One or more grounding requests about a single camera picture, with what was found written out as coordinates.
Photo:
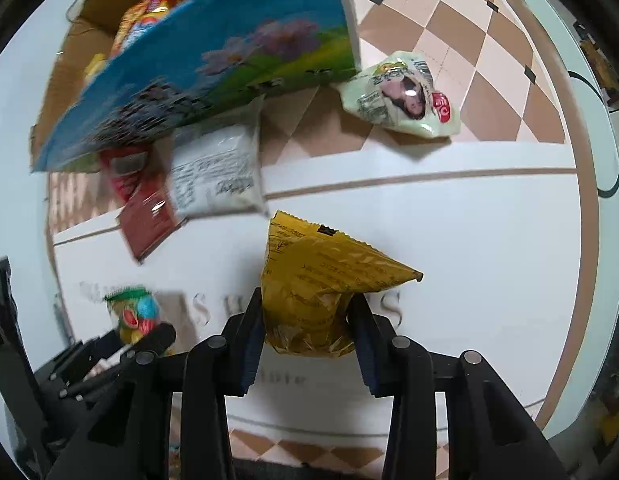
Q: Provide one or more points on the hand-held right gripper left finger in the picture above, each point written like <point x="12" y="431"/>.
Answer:
<point x="252" y="355"/>

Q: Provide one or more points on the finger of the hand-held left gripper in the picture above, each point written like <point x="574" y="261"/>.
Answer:
<point x="159" y="337"/>
<point x="97" y="347"/>

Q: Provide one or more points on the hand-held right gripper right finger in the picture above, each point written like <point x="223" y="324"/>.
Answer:
<point x="367" y="360"/>

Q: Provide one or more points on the green candy packet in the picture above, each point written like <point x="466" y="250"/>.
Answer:
<point x="134" y="315"/>

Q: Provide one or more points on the yellow snack packet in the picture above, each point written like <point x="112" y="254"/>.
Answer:
<point x="309" y="280"/>

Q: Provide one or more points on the printed cardboard box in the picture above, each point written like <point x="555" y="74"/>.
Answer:
<point x="214" y="60"/>

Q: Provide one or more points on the yellow red noodle packet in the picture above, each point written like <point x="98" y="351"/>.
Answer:
<point x="144" y="15"/>

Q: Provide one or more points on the dark red flat packet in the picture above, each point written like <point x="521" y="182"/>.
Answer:
<point x="147" y="222"/>

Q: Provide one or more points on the checkered table cover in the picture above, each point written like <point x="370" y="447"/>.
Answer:
<point x="464" y="240"/>

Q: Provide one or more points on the white snack packet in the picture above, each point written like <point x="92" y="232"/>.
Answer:
<point x="214" y="175"/>

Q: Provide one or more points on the red windowed snack packet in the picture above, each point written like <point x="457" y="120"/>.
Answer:
<point x="122" y="170"/>

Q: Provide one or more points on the cream cartoon snack packet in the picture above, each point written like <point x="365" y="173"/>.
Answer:
<point x="389" y="90"/>

